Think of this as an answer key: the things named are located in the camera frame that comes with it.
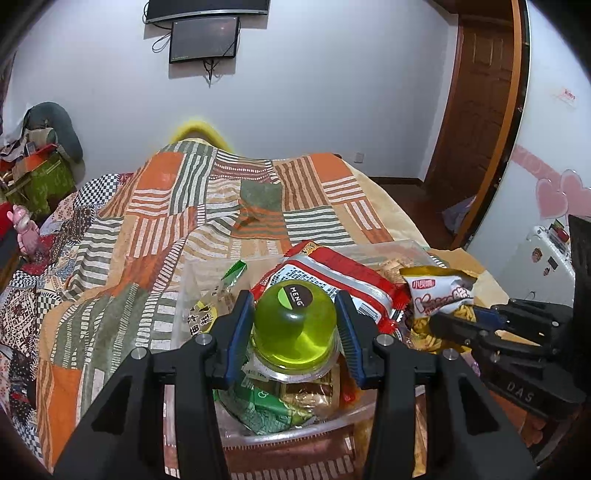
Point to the red box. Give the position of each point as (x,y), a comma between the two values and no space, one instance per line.
(7,221)

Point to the black wall television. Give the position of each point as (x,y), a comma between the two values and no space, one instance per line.
(207,9)

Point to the green snack packet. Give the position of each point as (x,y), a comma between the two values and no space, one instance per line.
(268,408)

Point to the purple cloth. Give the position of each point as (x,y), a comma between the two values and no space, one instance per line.
(459,214)

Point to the brown wooden door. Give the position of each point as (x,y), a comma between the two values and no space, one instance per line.
(475,115)

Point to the pile of clothes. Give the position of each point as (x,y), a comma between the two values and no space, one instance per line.
(16,147)

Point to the golden snack packet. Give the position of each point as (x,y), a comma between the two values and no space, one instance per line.
(307,392)

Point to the orange box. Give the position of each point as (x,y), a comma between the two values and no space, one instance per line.
(37,159)

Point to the clear fried snack bag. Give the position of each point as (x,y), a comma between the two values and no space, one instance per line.
(390,270)

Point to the pink plush toy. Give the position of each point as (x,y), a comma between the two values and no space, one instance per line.
(25,228)

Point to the checkered patchwork quilt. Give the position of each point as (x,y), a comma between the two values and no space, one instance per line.
(27,304)

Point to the red snack packet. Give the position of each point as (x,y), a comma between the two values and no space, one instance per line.
(332,277)

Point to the green jelly cup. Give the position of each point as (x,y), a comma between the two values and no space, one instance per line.
(295,323)

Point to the green patterned box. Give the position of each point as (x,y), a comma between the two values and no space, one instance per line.
(44,187)

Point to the white sliding wardrobe door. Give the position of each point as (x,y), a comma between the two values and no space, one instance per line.
(554,55)

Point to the clear plastic box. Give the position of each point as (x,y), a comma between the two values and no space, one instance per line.
(203,277)

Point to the orange snack packet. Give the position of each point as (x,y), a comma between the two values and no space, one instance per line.
(355,394)

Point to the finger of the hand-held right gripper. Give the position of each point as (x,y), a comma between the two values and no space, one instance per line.
(455,325)
(485,316)

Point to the wooden overhead cabinet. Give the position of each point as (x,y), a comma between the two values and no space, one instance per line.
(480,7)

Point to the yellow snack packet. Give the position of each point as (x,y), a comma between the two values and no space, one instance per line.
(438,290)

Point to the red white wall sticker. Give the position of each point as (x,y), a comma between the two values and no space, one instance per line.
(563,98)

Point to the clear packet yellow label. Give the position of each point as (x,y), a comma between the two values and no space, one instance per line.
(207,314)

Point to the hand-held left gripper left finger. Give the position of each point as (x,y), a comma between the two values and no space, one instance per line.
(240,332)

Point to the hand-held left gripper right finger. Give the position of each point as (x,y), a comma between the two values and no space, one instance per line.
(351,337)

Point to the small black wall monitor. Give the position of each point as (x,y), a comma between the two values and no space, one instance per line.
(205,39)

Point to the orange striped patchwork blanket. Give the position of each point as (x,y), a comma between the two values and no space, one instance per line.
(161,207)

